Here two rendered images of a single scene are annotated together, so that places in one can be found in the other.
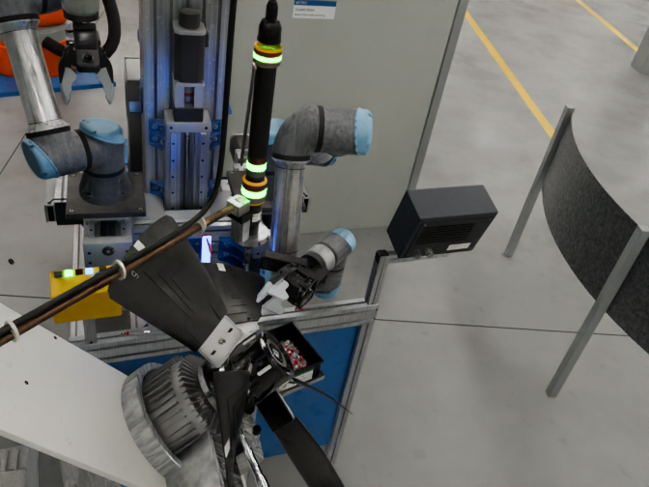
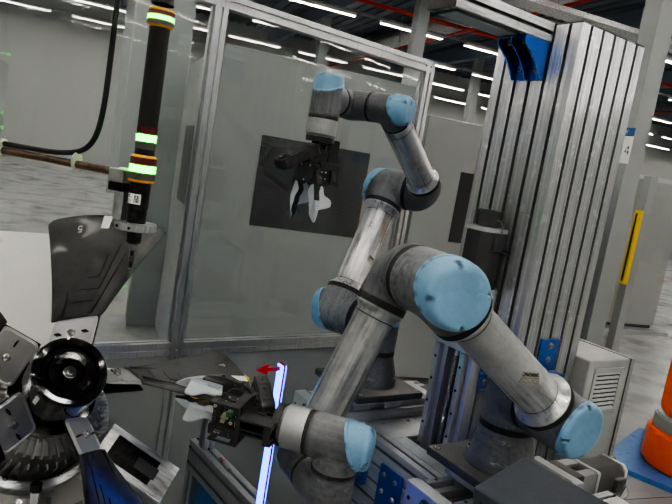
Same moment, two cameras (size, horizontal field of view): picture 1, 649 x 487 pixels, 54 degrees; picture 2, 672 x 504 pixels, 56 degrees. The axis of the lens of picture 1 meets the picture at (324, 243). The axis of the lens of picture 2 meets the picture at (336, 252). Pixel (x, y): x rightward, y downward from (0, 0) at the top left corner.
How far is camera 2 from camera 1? 155 cm
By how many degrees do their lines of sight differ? 76
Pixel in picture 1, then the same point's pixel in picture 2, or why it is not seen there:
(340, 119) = (419, 254)
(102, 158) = not seen: hidden behind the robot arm
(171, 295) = (83, 263)
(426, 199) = (533, 483)
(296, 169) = (361, 311)
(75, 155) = (338, 310)
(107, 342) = (206, 455)
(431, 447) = not seen: outside the picture
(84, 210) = not seen: hidden behind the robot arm
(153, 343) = (225, 489)
